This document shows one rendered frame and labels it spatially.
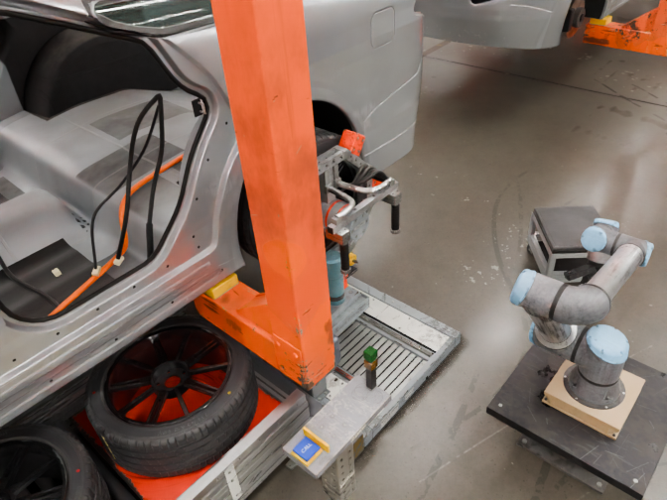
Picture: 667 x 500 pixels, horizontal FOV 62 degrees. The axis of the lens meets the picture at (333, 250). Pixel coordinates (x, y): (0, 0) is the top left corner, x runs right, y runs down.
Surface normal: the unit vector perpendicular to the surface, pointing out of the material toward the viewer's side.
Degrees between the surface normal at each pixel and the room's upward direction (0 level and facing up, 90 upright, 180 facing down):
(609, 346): 4
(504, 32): 107
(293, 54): 90
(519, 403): 0
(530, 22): 96
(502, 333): 0
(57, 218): 55
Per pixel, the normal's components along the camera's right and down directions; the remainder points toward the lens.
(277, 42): 0.75, 0.37
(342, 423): -0.06, -0.79
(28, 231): 0.54, -0.22
